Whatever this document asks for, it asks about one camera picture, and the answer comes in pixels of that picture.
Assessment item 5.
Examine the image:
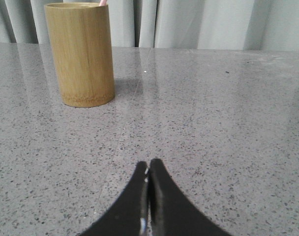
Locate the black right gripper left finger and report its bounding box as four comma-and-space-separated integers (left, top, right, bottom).
81, 161, 149, 236

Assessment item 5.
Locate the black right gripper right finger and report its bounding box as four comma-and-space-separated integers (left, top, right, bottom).
149, 159, 229, 236

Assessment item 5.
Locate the pink chopstick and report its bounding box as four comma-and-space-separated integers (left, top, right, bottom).
99, 0, 107, 6

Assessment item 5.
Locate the bamboo wooden cup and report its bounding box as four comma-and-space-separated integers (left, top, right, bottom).
44, 2, 115, 107

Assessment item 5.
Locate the grey curtain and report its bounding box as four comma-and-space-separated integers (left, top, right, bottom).
0, 0, 299, 51

